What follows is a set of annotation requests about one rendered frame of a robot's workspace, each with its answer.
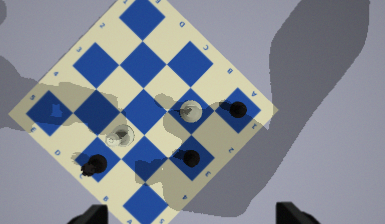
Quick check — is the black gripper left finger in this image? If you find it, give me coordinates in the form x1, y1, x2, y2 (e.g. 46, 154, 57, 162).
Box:
67, 204, 108, 224

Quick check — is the blue and cream chessboard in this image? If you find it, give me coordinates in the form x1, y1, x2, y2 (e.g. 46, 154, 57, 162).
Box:
8, 0, 278, 224

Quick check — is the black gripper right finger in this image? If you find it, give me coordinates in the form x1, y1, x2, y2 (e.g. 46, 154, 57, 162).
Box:
276, 202, 320, 224

